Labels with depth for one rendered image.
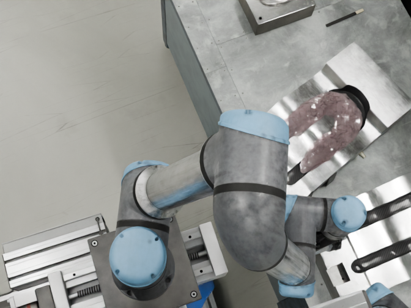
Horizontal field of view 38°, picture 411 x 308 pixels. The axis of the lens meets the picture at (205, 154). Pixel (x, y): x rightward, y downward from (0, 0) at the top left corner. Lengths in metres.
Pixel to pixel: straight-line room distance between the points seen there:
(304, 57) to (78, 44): 1.26
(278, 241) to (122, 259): 0.42
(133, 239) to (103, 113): 1.51
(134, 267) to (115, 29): 1.79
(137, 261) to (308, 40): 1.02
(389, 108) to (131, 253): 0.92
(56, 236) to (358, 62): 0.99
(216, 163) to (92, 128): 1.77
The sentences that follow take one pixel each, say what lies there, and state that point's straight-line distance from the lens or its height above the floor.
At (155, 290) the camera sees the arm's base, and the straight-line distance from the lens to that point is 1.43.
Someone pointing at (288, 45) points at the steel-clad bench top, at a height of 0.80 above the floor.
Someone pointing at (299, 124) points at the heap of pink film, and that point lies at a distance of 1.74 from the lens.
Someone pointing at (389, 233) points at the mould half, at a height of 0.88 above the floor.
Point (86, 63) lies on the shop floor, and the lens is 2.83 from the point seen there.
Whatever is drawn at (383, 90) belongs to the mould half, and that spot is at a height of 0.91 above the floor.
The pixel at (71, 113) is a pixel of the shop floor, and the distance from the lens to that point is 2.75.
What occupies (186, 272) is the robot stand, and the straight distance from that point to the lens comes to 1.49.
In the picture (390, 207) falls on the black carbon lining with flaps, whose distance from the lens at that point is 1.76.
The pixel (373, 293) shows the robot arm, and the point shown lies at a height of 1.28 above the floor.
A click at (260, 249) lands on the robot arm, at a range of 0.94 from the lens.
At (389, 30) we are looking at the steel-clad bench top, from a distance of 2.08.
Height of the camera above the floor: 2.51
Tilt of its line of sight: 72 degrees down
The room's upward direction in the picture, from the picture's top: 7 degrees clockwise
